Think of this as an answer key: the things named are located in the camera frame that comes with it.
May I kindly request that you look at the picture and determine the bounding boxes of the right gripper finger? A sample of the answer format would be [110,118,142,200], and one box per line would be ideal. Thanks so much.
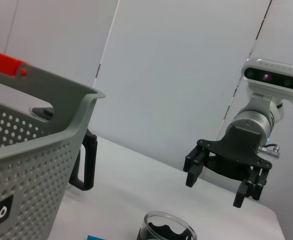
[183,144,212,188]
[232,166,269,208]

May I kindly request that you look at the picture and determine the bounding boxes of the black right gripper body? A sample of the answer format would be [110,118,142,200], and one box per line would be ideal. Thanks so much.
[197,124,273,181]

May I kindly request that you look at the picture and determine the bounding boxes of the glass teacup black sleeve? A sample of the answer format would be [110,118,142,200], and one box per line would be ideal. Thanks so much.
[136,211,197,240]

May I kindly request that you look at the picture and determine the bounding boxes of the grey perforated plastic basket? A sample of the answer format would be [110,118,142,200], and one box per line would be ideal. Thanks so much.
[0,66,107,240]

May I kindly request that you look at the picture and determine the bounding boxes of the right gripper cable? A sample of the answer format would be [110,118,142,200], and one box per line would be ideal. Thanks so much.
[257,143,282,158]

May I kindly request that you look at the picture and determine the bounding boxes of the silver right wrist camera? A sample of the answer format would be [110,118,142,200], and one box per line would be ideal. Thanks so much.
[241,57,293,108]

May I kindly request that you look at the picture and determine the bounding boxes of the glass teapot black handle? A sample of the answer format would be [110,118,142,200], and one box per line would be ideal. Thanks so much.
[29,106,99,193]

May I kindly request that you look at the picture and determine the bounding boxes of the orange basket handle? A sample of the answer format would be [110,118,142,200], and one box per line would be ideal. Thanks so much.
[0,47,33,77]

